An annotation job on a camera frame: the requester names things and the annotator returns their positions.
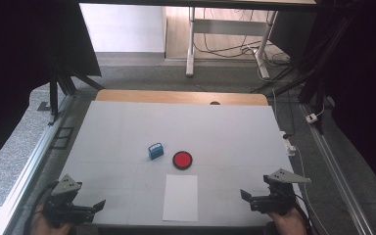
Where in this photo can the black metal stand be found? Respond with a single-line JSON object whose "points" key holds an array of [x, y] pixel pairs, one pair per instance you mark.
{"points": [[310, 81]]}

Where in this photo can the red round ink pad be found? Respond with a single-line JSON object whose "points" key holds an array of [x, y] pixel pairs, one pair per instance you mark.
{"points": [[182, 160]]}

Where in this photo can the white paper sheet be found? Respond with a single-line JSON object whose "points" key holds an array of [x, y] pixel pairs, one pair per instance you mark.
{"points": [[180, 197]]}

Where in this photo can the blue stamp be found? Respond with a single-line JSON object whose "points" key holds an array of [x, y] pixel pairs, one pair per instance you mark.
{"points": [[156, 151]]}

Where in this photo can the person's right hand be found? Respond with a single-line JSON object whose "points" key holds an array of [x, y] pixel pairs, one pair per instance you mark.
{"points": [[287, 223]]}

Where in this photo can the white table cover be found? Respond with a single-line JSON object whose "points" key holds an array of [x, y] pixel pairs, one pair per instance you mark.
{"points": [[209, 130]]}

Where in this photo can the black curtain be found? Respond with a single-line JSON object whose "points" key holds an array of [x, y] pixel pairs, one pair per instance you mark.
{"points": [[365, 81], [13, 65]]}

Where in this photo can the black tripod stand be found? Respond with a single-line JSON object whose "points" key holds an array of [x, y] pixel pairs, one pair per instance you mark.
{"points": [[54, 94]]}

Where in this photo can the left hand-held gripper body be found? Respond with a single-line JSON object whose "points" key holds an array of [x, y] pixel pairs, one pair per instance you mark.
{"points": [[62, 202]]}

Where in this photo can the small white adapter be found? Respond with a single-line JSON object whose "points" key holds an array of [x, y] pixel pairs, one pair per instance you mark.
{"points": [[311, 118]]}

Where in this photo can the white power strip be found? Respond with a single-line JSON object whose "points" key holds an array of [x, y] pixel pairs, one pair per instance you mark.
{"points": [[289, 146]]}

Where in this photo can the white metal desk frame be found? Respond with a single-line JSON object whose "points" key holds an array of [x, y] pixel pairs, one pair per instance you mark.
{"points": [[228, 27]]}

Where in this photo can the person's left hand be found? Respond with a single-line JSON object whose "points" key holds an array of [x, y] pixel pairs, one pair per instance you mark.
{"points": [[44, 225]]}

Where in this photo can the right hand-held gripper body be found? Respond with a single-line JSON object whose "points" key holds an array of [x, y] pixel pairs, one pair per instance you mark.
{"points": [[279, 196]]}

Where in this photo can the aluminium rail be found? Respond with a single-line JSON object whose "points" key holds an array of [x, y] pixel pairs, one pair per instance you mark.
{"points": [[29, 169], [336, 169]]}

